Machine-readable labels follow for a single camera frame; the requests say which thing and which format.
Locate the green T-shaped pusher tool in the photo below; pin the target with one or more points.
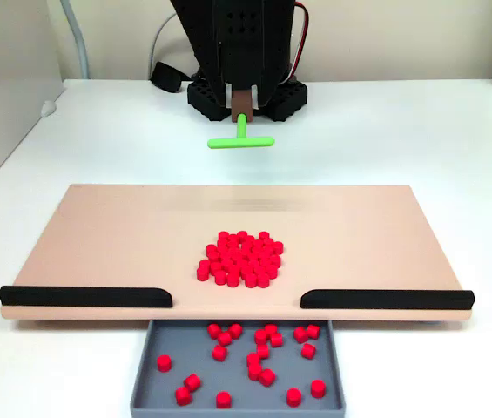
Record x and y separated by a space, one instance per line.
241 141

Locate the red granule pile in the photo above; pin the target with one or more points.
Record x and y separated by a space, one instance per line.
239 261

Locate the black plastic clamp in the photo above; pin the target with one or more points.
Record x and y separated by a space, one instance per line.
167 76

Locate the beige flat board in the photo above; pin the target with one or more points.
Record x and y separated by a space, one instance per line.
97 239

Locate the red cylinder granule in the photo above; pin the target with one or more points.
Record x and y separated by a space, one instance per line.
192 382
260 336
235 330
276 339
308 350
300 335
224 339
223 399
164 363
263 351
214 331
294 397
254 372
219 352
271 329
253 359
183 395
318 388
313 331
267 377

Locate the grey shallow tray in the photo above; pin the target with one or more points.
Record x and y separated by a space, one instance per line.
228 374

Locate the black edge rail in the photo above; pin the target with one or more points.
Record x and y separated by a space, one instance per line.
84 297
385 299

